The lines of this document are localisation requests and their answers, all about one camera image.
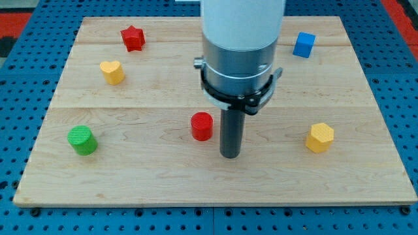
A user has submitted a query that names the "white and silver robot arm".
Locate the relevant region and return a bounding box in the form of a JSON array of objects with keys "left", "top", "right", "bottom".
[{"left": 194, "top": 0, "right": 285, "bottom": 116}]

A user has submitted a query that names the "yellow hexagon block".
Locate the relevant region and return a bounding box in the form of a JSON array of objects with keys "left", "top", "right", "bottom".
[{"left": 305, "top": 123, "right": 334, "bottom": 153}]

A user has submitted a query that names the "red cylinder block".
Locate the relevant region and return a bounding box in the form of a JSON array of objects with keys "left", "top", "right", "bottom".
[{"left": 190, "top": 112, "right": 214, "bottom": 141}]

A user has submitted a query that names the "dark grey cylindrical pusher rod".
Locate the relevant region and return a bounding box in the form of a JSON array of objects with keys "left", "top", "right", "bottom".
[{"left": 219, "top": 110, "right": 245, "bottom": 159}]

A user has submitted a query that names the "light wooden board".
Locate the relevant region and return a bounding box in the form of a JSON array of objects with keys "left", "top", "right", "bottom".
[{"left": 14, "top": 16, "right": 417, "bottom": 208}]

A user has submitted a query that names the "yellow heart block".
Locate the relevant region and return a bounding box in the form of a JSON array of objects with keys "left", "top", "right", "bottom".
[{"left": 99, "top": 61, "right": 125, "bottom": 86}]

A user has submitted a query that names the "red star block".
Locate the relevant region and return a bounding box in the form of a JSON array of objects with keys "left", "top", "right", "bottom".
[{"left": 120, "top": 25, "right": 146, "bottom": 52}]

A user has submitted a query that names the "blue cube block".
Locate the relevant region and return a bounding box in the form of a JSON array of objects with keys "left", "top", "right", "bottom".
[{"left": 293, "top": 32, "right": 316, "bottom": 58}]

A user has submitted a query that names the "green cylinder block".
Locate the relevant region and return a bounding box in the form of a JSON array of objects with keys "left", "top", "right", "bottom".
[{"left": 67, "top": 125, "right": 98, "bottom": 156}]

